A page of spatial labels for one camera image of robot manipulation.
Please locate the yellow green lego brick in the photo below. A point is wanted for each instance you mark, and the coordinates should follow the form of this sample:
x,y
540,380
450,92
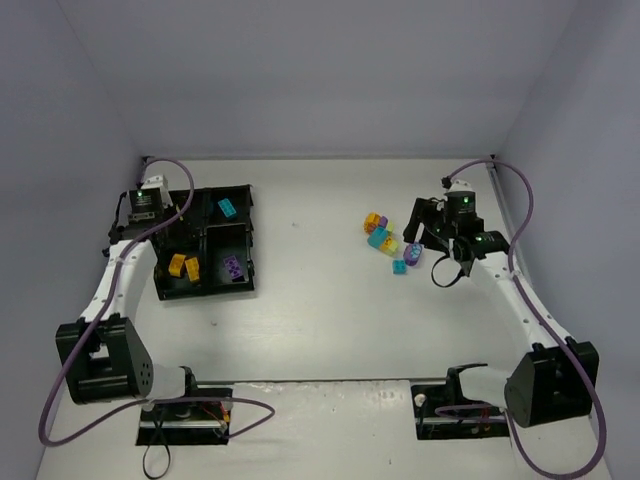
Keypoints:
x,y
389,246

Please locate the small teal lego brick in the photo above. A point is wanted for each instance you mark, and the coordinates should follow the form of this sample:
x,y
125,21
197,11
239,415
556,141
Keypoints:
x,y
399,267

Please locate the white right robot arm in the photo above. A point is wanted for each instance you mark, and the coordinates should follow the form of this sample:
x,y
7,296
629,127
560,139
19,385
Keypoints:
x,y
551,380

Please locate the black four-compartment bin tray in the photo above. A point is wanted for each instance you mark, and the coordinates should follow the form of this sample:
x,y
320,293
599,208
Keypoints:
x,y
219,237

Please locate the teal 2x4 lego brick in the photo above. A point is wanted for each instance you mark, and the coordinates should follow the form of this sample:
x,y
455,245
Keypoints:
x,y
227,208

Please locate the large teal lego brick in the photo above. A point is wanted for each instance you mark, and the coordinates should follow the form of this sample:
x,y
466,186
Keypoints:
x,y
378,237

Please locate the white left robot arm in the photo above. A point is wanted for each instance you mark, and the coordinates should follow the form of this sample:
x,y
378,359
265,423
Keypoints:
x,y
103,357

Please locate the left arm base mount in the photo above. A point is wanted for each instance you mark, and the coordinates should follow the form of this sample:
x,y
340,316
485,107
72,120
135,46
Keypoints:
x,y
188,424

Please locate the purple 2x4 lego brick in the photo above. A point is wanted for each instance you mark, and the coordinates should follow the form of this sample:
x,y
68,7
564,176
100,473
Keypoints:
x,y
233,268

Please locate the purple round paw lego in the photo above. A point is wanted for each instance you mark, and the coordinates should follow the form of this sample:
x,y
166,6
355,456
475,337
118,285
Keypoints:
x,y
412,254

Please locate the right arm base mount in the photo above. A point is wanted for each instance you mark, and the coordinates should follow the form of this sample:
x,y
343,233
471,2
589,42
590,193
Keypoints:
x,y
441,412

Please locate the orange round lego piece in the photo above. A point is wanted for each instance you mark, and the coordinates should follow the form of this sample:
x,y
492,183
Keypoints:
x,y
371,222

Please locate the orange 2x4 lego brick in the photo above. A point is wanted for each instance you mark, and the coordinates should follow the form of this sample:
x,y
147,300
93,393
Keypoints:
x,y
176,265

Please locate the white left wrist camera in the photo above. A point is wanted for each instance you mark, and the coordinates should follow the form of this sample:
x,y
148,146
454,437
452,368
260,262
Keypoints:
x,y
158,182

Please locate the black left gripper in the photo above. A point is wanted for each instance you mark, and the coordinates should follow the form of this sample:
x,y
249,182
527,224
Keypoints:
x,y
141,216

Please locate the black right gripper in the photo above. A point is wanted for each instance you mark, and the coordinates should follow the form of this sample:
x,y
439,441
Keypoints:
x,y
428,220

